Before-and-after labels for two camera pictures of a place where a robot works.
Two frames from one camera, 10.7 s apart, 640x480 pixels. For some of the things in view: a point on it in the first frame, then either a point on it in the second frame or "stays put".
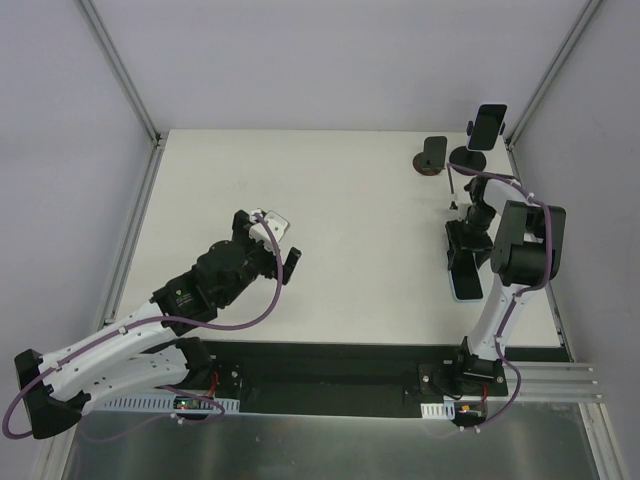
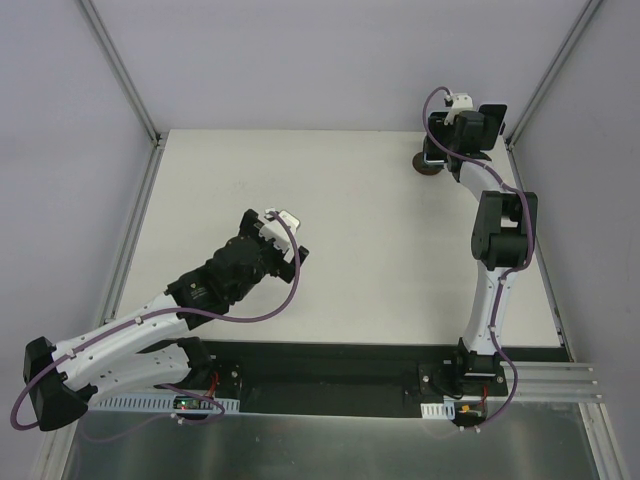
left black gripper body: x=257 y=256 stays put
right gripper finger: x=481 y=256 -> x=441 y=133
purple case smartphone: x=487 y=126 stays put
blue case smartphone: x=465 y=279 -> x=435 y=158
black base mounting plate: x=348 y=379 stays put
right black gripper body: x=467 y=242 -> x=496 y=118
